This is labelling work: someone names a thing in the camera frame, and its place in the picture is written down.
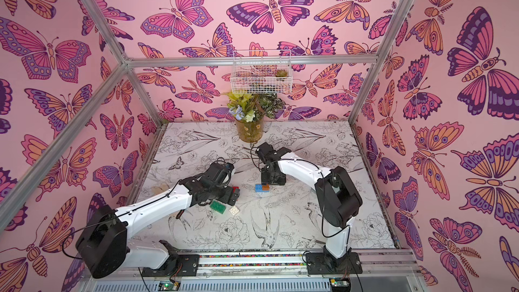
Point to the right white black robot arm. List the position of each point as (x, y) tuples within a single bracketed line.
[(339, 200)]

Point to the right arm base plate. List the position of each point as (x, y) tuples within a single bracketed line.
[(332, 263)]

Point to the blue lego brick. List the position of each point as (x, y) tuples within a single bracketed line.
[(258, 188)]

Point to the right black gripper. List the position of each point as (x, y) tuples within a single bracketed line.
[(272, 174)]

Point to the green lego brick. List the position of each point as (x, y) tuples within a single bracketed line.
[(218, 207)]

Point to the aluminium mounting rail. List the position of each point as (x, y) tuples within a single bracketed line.
[(365, 270)]

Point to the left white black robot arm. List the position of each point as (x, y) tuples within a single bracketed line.
[(105, 244)]

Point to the white wire basket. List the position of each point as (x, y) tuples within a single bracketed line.
[(264, 71)]

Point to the glass vase with plants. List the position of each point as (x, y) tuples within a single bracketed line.
[(249, 112)]

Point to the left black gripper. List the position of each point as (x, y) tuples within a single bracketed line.
[(228, 196)]

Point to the white lego brick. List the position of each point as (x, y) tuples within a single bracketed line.
[(234, 211)]

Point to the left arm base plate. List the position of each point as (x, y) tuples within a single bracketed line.
[(176, 266)]

